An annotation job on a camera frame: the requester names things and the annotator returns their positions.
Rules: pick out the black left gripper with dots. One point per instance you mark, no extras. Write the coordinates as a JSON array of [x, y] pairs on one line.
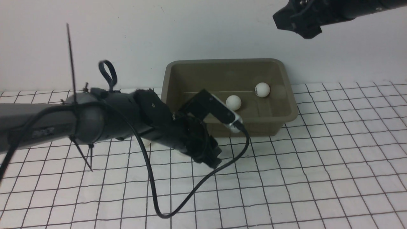
[[179, 131]]

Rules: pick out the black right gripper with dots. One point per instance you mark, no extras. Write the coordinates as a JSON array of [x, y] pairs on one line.
[[306, 17]]

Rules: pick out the white printed ping-pong ball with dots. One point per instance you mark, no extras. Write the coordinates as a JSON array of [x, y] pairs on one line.
[[262, 90]]

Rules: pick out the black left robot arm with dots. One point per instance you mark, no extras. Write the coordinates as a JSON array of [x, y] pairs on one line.
[[96, 123]]

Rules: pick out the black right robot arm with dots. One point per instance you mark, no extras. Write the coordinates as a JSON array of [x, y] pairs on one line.
[[357, 8]]

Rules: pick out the olive green plastic bin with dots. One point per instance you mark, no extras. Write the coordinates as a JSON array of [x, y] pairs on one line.
[[224, 77]]

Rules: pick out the white checkered tablecloth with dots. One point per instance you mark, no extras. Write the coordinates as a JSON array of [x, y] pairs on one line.
[[341, 164]]

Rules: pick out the black cable tie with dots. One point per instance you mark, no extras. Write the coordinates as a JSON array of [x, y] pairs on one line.
[[75, 104]]

